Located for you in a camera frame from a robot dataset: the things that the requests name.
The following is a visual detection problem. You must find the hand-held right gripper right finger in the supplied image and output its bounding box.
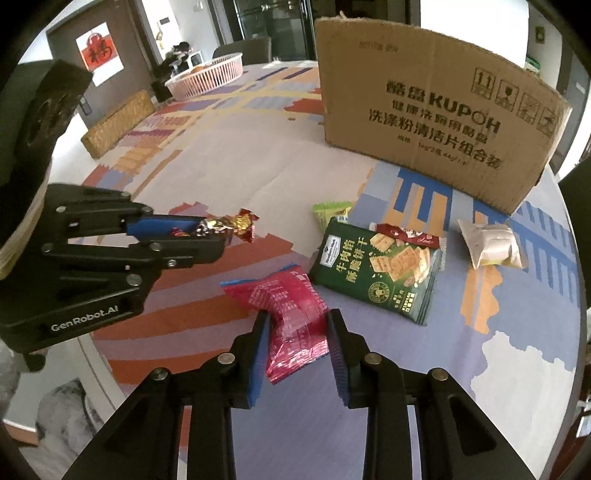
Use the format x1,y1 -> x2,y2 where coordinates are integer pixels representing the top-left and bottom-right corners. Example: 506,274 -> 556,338
325,308 -> 532,480

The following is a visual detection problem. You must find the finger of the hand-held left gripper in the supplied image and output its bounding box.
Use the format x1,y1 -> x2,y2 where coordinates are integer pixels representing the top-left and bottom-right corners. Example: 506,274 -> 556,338
44,183 -> 208,246
41,234 -> 228,283

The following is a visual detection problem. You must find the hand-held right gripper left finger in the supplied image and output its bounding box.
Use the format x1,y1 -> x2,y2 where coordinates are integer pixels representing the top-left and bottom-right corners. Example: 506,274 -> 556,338
65,310 -> 271,480

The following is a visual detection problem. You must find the magenta snack packet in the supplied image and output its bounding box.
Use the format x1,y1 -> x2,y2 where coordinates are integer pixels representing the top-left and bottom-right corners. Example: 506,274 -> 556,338
221,265 -> 331,385

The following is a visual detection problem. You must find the gold red candy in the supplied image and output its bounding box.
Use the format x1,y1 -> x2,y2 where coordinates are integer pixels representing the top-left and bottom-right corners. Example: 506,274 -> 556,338
173,209 -> 260,243

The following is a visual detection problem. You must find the brown cardboard box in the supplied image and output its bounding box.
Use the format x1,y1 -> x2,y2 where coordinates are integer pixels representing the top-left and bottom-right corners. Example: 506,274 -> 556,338
314,11 -> 573,215

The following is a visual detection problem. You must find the green cracker packet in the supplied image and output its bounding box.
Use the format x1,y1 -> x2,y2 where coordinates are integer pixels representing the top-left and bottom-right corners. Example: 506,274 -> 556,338
308,218 -> 444,326

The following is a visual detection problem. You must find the woven straw tissue box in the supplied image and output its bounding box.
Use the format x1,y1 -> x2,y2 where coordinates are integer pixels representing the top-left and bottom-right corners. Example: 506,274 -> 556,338
81,90 -> 156,159

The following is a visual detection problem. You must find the maroon striped snack packet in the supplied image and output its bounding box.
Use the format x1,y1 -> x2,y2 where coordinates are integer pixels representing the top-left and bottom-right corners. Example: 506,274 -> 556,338
369,223 -> 446,251

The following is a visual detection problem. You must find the small green snack packet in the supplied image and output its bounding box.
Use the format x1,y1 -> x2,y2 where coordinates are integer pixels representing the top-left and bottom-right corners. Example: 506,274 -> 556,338
312,200 -> 354,232

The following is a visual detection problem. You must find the white plastic basket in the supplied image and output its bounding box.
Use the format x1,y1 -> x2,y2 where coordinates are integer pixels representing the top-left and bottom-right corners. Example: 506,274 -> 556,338
165,52 -> 244,100

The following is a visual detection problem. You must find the brown entry door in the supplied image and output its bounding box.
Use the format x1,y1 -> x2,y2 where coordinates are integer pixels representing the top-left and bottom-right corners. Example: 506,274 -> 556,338
46,11 -> 155,121

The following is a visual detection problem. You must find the black plush toy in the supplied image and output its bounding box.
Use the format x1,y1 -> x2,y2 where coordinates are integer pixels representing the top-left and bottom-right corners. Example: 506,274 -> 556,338
152,41 -> 192,84

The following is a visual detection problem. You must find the red white door poster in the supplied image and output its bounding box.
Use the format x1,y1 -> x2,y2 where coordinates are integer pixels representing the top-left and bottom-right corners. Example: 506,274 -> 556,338
76,31 -> 125,88

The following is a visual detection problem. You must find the white yellow snack packet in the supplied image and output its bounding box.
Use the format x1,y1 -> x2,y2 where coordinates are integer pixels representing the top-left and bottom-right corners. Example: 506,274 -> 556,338
457,218 -> 529,270

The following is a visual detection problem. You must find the dark sliding glass door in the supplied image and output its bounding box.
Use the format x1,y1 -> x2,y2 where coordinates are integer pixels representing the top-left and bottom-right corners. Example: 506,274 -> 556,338
231,0 -> 324,61

